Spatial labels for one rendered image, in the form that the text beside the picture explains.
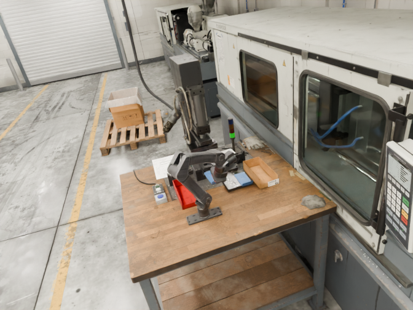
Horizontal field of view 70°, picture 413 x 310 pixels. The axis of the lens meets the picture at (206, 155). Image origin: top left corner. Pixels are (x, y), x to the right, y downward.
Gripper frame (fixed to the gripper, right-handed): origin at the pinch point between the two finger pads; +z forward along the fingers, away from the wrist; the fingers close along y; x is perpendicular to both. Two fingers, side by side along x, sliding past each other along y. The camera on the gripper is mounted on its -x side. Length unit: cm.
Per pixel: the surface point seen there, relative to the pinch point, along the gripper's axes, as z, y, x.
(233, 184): 8.3, -1.4, -11.2
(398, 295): -18, -87, -51
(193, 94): -31, 42, 1
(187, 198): 11.6, -0.4, 18.7
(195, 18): 176, 414, -136
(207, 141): -5.5, 25.6, -2.9
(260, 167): 13.9, 6.6, -36.0
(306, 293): 49, -72, -40
